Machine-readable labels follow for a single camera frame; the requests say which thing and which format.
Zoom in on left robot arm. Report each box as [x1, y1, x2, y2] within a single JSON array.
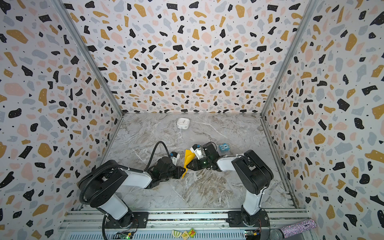
[[78, 157, 186, 221]]

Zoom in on colourful stickers on rail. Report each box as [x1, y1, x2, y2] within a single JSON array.
[[172, 228, 197, 240]]

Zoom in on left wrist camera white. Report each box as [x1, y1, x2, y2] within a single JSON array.
[[170, 152, 180, 165]]

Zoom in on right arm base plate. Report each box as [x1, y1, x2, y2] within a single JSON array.
[[226, 210, 270, 228]]

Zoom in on yellow square paper sheet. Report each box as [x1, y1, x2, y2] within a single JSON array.
[[182, 150, 196, 179]]

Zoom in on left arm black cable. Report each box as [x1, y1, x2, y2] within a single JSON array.
[[78, 140, 172, 240]]

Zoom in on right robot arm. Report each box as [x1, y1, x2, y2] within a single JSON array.
[[185, 142, 274, 227]]

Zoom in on aluminium rail frame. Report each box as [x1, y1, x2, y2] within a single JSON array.
[[58, 208, 309, 240]]

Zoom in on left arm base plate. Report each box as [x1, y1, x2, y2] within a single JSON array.
[[105, 212, 149, 230]]

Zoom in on blue owl toy block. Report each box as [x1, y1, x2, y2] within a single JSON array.
[[219, 143, 230, 152]]

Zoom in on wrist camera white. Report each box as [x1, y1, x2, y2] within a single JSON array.
[[170, 152, 180, 165], [190, 144, 205, 160]]

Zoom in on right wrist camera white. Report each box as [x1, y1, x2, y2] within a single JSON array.
[[190, 144, 205, 160]]

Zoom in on glitter microphone right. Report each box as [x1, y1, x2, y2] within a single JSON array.
[[269, 219, 317, 240]]

